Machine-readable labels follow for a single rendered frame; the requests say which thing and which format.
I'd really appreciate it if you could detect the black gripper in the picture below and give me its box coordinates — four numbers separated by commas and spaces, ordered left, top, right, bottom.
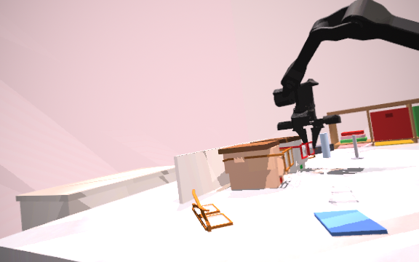
277, 100, 342, 149

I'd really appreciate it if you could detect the blue flat slab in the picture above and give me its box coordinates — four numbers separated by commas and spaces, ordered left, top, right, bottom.
314, 210, 388, 237

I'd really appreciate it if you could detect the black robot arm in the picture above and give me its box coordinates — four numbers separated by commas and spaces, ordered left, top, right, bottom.
272, 0, 419, 127

